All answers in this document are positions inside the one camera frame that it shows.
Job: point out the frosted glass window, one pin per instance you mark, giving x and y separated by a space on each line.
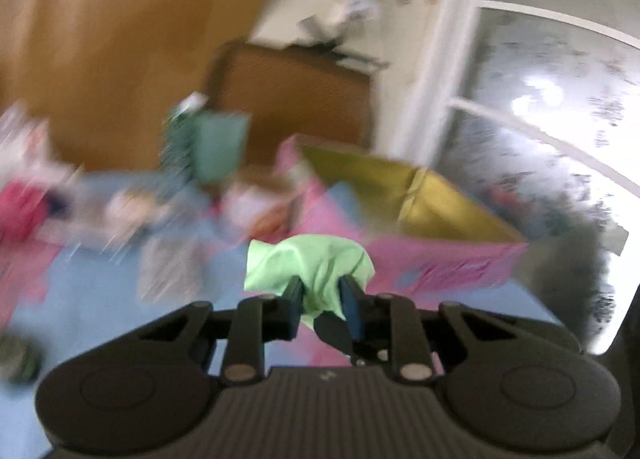
550 104

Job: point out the green drink carton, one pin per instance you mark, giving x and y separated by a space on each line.
176 149

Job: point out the wooden headboard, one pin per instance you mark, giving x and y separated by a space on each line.
100 39

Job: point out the brown chair back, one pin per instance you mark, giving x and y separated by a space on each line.
300 94

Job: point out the dark green round object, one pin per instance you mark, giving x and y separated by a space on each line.
19 359

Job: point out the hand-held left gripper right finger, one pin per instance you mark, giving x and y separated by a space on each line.
353 310

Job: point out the white plastic bag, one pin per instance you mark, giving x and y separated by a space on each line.
25 149

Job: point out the pink tin box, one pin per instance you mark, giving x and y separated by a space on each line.
440 269

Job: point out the white power adapter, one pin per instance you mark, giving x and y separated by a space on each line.
350 9

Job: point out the cartoon pig printed blanket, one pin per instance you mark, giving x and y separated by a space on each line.
100 319

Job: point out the teal cup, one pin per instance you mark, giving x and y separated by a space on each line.
220 144

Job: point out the light green cloth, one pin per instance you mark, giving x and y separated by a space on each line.
310 259

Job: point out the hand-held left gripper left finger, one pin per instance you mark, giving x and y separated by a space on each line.
292 310

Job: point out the bean can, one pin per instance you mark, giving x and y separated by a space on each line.
250 206

